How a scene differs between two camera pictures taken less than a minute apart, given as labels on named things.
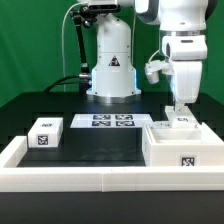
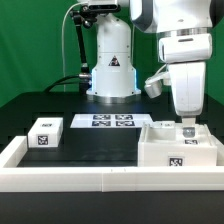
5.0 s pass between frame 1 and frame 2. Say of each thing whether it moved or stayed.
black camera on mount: stayed
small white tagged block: stayed
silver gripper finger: moved
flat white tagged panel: stayed
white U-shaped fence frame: stayed
